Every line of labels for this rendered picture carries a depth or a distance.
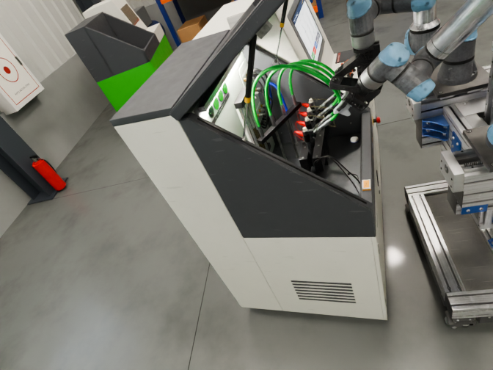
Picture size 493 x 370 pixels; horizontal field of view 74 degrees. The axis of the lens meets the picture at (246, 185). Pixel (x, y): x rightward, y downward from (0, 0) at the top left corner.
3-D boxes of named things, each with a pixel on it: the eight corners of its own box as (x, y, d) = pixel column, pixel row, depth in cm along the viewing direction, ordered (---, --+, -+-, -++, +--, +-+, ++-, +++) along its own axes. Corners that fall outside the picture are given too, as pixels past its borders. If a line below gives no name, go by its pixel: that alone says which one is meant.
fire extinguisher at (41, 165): (63, 190, 423) (32, 158, 390) (54, 192, 428) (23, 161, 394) (70, 181, 436) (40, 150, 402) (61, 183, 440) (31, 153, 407)
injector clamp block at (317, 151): (326, 181, 155) (320, 157, 145) (305, 183, 159) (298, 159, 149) (331, 138, 177) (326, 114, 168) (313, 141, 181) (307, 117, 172)
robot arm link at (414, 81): (443, 73, 101) (416, 51, 101) (433, 92, 96) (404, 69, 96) (423, 89, 108) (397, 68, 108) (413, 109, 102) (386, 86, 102)
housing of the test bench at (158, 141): (286, 316, 201) (171, 107, 108) (244, 312, 212) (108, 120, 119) (311, 167, 295) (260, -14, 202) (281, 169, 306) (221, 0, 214)
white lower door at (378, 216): (388, 313, 172) (377, 233, 130) (383, 313, 173) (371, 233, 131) (383, 219, 216) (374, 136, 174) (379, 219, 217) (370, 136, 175)
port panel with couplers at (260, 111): (264, 125, 168) (244, 69, 149) (258, 126, 170) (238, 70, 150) (269, 111, 177) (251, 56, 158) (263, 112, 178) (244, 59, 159)
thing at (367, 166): (375, 229, 131) (372, 202, 121) (364, 229, 133) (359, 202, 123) (373, 137, 173) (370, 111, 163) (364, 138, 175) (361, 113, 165)
